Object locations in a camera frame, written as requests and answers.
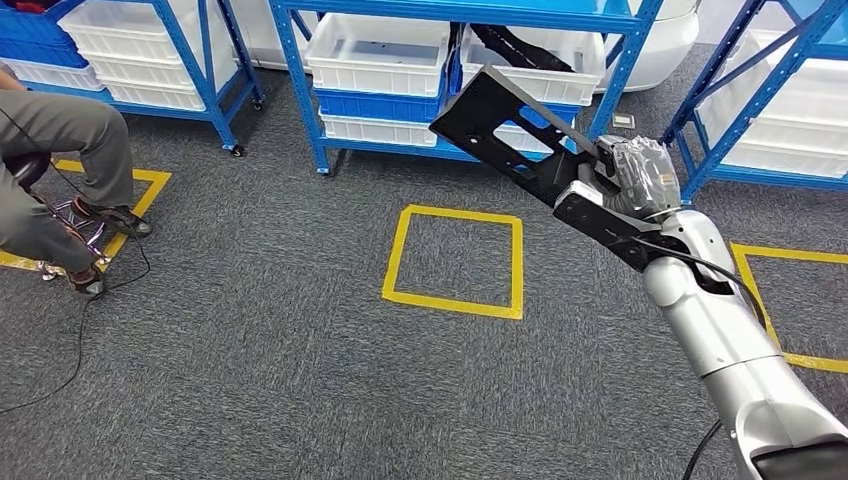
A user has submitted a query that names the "clear plastic film wrap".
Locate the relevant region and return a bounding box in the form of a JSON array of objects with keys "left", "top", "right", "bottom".
[{"left": 599, "top": 135, "right": 682, "bottom": 217}]

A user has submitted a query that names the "black chrome swivel stool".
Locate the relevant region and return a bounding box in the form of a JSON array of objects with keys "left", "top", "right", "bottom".
[{"left": 3, "top": 152, "right": 113, "bottom": 281}]

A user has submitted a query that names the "person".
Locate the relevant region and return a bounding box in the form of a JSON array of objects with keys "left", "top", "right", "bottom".
[{"left": 0, "top": 62, "right": 154, "bottom": 299}]

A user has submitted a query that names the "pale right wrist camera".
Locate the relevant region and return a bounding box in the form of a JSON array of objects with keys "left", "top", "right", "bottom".
[{"left": 561, "top": 182, "right": 605, "bottom": 208}]

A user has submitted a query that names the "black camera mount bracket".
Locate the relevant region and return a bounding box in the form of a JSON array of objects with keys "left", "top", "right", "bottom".
[{"left": 553, "top": 192, "right": 697, "bottom": 273}]

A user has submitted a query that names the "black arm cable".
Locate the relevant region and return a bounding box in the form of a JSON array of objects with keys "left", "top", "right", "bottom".
[{"left": 629, "top": 235, "right": 773, "bottom": 480}]

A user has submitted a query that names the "black plastic part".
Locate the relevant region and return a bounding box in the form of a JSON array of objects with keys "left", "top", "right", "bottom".
[{"left": 468, "top": 23, "right": 576, "bottom": 73}]

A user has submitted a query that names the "blue metal shelf rack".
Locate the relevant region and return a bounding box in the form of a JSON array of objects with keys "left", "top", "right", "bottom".
[
  {"left": 0, "top": 0, "right": 264, "bottom": 158},
  {"left": 268, "top": 0, "right": 664, "bottom": 175},
  {"left": 662, "top": 0, "right": 848, "bottom": 203}
]

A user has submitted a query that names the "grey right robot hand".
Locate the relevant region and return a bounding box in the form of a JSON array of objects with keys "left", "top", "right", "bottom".
[{"left": 576, "top": 134, "right": 684, "bottom": 223}]

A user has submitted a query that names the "black perforated plastic plate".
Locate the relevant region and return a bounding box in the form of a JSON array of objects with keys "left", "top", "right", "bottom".
[{"left": 429, "top": 64, "right": 623, "bottom": 210}]

